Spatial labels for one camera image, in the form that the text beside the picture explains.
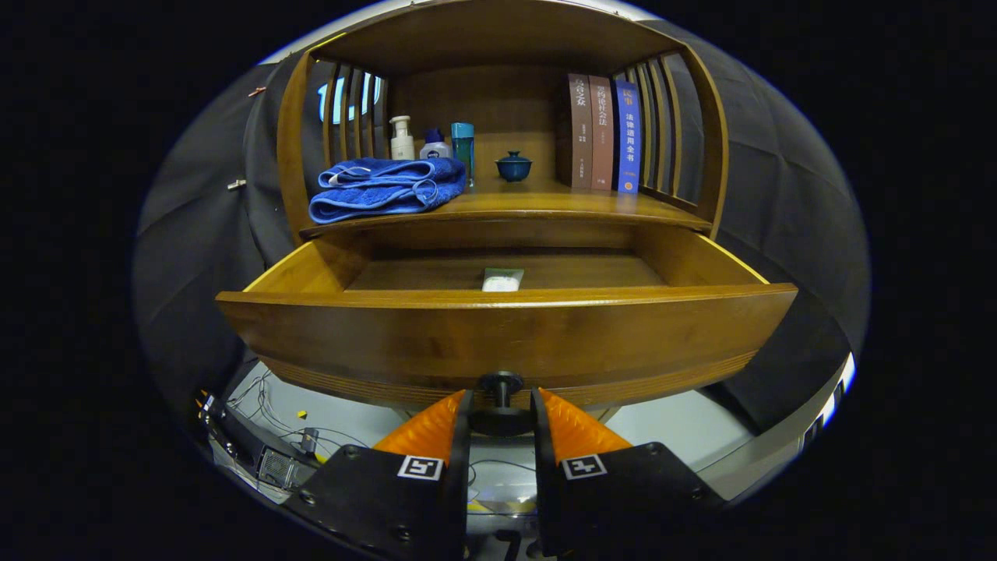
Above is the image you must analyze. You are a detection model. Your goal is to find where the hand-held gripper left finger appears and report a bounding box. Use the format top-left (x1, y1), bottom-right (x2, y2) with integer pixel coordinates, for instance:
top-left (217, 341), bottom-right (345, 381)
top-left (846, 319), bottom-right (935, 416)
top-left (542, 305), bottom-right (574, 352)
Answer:
top-left (284, 390), bottom-right (474, 561)

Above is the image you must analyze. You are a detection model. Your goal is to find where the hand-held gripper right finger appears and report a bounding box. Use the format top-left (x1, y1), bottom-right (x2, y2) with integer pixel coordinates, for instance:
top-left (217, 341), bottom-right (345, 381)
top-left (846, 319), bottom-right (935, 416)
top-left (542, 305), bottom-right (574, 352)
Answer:
top-left (531, 387), bottom-right (729, 559)

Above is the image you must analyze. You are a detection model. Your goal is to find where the wooden drawer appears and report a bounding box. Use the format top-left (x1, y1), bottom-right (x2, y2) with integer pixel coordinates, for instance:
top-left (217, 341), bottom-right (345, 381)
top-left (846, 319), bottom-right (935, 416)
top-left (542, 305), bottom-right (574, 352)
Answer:
top-left (216, 224), bottom-right (798, 437)

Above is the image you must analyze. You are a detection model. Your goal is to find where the white green tube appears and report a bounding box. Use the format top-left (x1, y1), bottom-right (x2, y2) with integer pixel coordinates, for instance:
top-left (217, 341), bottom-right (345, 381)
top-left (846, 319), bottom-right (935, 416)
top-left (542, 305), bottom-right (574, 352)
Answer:
top-left (481, 267), bottom-right (525, 293)

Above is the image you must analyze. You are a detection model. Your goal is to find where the wooden countertop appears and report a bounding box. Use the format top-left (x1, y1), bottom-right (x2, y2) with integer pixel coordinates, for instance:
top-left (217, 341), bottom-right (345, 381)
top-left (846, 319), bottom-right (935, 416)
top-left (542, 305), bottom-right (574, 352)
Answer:
top-left (300, 175), bottom-right (711, 238)

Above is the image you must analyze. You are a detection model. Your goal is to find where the silver mesh box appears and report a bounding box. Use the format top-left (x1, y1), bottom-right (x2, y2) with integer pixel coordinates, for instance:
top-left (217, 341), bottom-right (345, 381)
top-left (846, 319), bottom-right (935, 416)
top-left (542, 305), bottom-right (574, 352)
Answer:
top-left (257, 446), bottom-right (303, 490)

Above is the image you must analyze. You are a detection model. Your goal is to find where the black floor device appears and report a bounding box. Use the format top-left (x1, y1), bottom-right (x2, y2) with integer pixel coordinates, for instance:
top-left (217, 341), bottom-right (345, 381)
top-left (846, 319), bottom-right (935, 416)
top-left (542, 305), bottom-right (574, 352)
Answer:
top-left (195, 390), bottom-right (270, 472)

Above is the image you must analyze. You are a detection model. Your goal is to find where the blue folded towel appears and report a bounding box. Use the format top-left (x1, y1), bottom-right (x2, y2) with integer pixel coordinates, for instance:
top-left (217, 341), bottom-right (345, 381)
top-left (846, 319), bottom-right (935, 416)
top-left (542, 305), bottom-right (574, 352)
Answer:
top-left (308, 157), bottom-right (467, 225)

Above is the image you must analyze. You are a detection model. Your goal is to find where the blue lidded tea bowl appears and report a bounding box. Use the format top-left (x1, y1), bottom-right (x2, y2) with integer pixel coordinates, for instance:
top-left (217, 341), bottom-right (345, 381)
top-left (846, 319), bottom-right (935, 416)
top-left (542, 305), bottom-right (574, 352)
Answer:
top-left (495, 151), bottom-right (534, 183)

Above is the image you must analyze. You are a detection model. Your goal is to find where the teal glass bottle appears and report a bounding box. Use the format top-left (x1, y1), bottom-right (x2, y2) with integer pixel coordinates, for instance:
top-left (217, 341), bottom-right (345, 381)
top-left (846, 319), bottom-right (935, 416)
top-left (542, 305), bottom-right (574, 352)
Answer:
top-left (451, 122), bottom-right (476, 188)

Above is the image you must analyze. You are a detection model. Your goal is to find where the white pump bottle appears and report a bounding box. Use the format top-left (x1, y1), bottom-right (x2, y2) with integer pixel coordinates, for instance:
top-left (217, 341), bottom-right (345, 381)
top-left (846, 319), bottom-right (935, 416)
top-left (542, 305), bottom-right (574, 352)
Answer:
top-left (389, 115), bottom-right (416, 161)

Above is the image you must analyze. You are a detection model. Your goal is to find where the dark brown book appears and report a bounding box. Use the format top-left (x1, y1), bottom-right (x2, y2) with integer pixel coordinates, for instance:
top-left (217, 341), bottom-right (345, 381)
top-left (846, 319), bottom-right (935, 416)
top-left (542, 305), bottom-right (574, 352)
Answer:
top-left (557, 73), bottom-right (594, 190)

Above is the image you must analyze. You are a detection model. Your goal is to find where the reddish brown book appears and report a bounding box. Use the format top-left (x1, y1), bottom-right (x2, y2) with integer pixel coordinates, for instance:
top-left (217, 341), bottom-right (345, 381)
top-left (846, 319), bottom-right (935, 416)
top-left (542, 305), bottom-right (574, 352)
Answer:
top-left (588, 76), bottom-right (616, 192)

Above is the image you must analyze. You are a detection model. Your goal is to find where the blue book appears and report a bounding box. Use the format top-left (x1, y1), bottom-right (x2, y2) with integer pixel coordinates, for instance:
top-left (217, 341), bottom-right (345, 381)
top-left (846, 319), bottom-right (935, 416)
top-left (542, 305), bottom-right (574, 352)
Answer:
top-left (611, 79), bottom-right (642, 194)

